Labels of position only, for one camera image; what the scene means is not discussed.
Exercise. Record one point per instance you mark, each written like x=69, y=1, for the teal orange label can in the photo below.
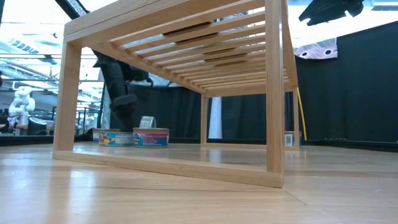
x=115, y=139

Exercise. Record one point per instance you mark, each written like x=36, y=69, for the pink salmon pull-tab can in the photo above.
x=151, y=137
x=288, y=140
x=99, y=133

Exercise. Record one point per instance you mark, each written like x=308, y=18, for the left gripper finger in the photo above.
x=126, y=113

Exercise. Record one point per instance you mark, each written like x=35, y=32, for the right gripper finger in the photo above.
x=317, y=15

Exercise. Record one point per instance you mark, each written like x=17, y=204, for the white hanging cloth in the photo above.
x=215, y=118

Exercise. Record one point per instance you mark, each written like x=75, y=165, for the wooden slatted shelf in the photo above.
x=275, y=93

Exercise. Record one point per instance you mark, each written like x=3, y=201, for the black round device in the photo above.
x=37, y=126

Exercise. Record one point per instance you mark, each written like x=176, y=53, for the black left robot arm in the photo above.
x=73, y=8

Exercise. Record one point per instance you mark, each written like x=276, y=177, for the white robot figure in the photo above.
x=21, y=102

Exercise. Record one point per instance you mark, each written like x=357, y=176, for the black curtain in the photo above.
x=245, y=118
x=348, y=87
x=168, y=112

